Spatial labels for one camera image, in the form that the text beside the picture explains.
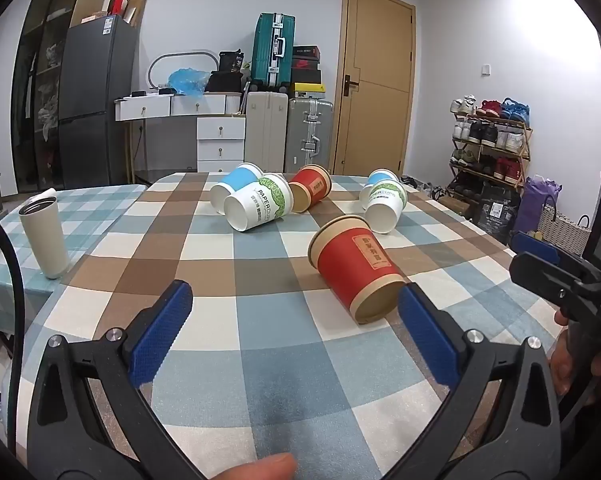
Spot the blue plastic bag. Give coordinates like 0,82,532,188
168,67,212,97

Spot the dark glass cabinet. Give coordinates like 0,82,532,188
10,0,74,195

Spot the person's left hand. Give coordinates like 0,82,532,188
208,452,297,480

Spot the wooden shoe rack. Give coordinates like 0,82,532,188
448,110,534,197

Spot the black printed sack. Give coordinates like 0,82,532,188
473,182,522,247

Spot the black red shoe box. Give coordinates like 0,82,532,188
291,57,323,85

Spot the blue paper cup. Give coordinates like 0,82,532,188
359,169,400,211
209,162,265,216

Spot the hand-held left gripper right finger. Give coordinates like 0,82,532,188
381,282,564,480

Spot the silver suitcase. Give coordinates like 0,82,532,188
285,97,334,173

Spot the black bag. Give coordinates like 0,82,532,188
205,50,246,94

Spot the group of shoes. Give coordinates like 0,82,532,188
449,95,531,196

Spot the beige suitcase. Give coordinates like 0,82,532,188
244,91,288,173

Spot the white drawer unit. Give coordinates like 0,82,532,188
196,116,246,174

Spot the white steel tumbler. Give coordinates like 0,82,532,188
19,196,71,280

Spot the teal checked tablecloth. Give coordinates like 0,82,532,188
0,184,148,333

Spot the woven basket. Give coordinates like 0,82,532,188
537,195,593,259

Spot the red paper cup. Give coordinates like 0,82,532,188
308,214,407,325
287,164,333,214

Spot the black yellow shoe box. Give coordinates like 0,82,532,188
289,83,327,101

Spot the person's right hand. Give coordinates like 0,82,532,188
548,307,601,400

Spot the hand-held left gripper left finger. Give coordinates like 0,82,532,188
28,280,206,480

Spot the green leaf paper cup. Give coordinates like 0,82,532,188
224,173,294,233
363,179,408,235

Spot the oval mirror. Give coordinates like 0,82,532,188
147,51,218,94

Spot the purple bag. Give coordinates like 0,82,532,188
515,175,563,235

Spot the cardboard box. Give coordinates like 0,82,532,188
125,0,149,26

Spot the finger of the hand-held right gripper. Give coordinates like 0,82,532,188
511,231,595,275
509,252,601,322

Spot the black cable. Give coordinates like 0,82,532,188
0,204,27,466

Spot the teal suitcase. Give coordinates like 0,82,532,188
251,12,296,94

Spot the grey refrigerator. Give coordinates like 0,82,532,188
58,14,138,191

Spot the white dressing table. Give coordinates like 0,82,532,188
114,91,246,183

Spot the wooden door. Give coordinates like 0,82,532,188
333,0,415,177

